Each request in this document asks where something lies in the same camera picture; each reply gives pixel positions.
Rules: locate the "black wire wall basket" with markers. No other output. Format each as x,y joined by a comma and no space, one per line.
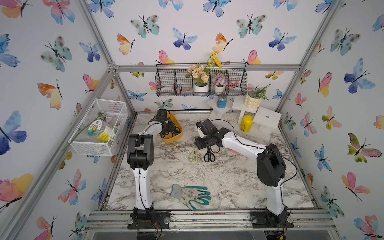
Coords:
189,80

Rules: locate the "aluminium front rail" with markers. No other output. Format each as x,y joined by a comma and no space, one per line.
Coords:
217,220

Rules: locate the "pink brush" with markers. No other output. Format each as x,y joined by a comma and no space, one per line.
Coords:
233,152

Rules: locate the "green lid jar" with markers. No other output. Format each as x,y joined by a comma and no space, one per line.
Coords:
100,130

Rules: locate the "white pot beige flowers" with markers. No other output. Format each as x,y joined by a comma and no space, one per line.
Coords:
200,78

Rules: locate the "cream kitchen scissors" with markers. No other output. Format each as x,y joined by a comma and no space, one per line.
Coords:
195,156

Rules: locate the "cream bubble pot plant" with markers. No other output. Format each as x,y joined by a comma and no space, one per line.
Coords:
255,96

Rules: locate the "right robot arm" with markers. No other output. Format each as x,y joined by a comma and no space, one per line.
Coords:
271,171

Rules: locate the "white stepped display stand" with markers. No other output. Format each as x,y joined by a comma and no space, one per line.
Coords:
264,122

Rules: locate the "white pot purple flowers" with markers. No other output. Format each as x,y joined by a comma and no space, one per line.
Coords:
221,82

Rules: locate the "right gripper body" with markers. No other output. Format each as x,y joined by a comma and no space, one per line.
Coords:
203,141

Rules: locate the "yellow artificial flower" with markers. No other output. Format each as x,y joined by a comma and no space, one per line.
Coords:
213,61

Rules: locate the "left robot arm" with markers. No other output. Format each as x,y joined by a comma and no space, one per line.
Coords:
140,157

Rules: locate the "clear acrylic wall box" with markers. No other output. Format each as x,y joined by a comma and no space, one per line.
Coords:
113,113

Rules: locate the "blue tin can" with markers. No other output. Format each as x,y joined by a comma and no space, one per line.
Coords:
222,101

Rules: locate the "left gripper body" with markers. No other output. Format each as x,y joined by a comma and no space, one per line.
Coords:
169,126

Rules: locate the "all-black scissors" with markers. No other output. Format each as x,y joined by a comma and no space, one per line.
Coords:
209,156

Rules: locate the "yellow storage box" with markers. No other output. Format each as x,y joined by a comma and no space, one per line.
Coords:
169,139

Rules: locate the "grey teal work glove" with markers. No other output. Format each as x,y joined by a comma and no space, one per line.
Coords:
191,195

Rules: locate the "yellow jar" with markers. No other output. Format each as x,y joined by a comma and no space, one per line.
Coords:
246,123

